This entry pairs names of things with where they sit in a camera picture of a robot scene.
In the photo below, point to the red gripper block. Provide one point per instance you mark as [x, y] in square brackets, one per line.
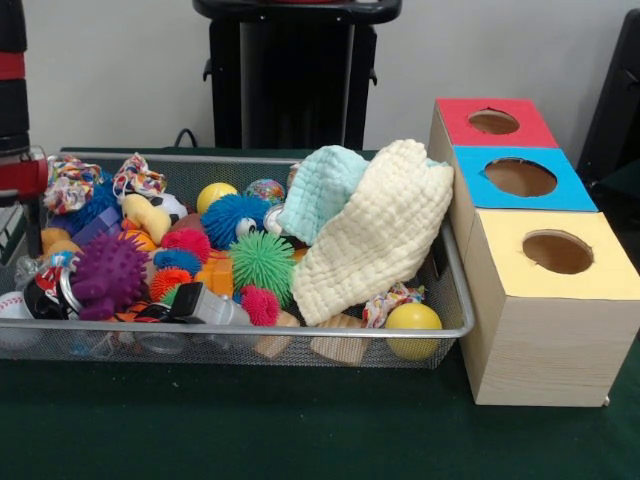
[22, 175]

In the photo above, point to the clear plastic bottle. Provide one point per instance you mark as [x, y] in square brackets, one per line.
[27, 267]

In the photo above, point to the light blue waffle cloth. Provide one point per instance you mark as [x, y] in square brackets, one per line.
[320, 190]

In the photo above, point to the cream waffle cloth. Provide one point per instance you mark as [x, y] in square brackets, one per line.
[375, 235]

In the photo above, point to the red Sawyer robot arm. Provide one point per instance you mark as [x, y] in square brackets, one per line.
[12, 75]

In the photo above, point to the wooden box with three holes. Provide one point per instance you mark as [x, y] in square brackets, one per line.
[550, 350]

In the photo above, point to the crumpled colourful printed wrapper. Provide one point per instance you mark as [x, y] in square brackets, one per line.
[70, 185]
[142, 180]

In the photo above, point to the crushed black can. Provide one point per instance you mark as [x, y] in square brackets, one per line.
[45, 297]

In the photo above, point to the white baseball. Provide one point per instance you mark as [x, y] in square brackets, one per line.
[12, 306]

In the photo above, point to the purple spiky rubber toy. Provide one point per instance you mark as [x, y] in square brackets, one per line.
[110, 275]

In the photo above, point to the blue spiky ball with eyes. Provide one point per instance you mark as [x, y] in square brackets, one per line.
[230, 215]

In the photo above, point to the plain green spiky ball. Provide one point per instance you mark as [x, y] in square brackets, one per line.
[262, 265]

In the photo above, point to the dark green table cloth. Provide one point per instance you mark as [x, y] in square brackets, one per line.
[250, 425]

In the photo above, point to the large yellow ball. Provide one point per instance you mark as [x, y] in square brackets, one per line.
[414, 330]

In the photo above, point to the neighbouring green covered table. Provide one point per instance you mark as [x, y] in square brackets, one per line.
[625, 200]

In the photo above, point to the black chair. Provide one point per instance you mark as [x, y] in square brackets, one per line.
[620, 100]

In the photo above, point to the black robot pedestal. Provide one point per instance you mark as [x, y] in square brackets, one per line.
[280, 75]

